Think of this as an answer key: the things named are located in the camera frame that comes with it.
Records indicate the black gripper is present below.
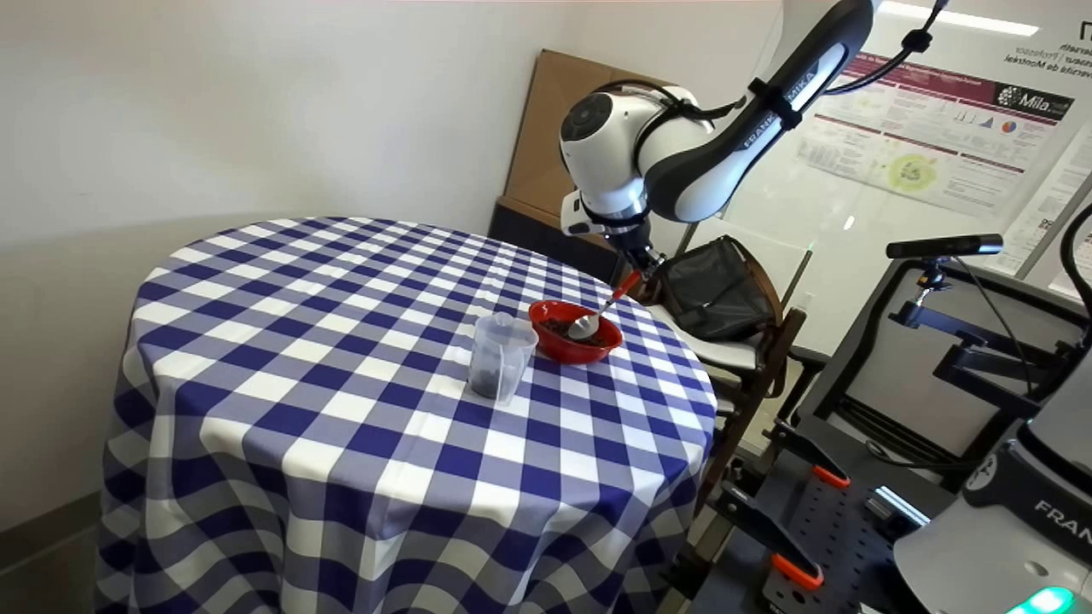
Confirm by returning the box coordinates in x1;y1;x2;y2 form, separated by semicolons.
607;214;667;296

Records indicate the spoon with orange handle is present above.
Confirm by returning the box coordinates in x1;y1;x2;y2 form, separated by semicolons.
564;270;642;346

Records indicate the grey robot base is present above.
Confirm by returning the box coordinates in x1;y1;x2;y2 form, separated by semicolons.
890;384;1092;614

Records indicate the red plastic bowl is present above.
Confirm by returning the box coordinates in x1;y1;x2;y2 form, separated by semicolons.
526;296;629;369

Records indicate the black bag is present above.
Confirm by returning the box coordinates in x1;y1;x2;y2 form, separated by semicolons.
659;237;784;346

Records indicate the clear glass cup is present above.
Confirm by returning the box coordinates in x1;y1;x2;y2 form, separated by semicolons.
463;309;542;402

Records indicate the wooden chair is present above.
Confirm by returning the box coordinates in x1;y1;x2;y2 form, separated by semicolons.
634;249;818;574

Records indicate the black clamp with orange tip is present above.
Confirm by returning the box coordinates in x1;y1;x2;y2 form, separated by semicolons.
709;482;828;596
771;419;855;494

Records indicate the blue white checked tablecloth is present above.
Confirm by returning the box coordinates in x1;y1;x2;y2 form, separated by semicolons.
96;214;725;614

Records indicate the black perforated plate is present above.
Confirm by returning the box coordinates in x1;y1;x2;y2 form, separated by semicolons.
692;440;948;614

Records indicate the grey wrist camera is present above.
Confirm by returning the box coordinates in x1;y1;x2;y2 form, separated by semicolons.
555;189;617;242

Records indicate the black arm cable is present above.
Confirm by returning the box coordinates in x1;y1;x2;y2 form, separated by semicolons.
592;0;951;130

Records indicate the black metal stand frame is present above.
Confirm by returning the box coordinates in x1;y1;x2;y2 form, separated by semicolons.
796;251;1092;488

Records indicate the black camera on stand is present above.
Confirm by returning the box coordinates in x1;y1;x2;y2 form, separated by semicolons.
884;232;1009;266

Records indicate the wall poster with red header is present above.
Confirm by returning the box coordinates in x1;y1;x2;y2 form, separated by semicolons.
796;48;1077;223

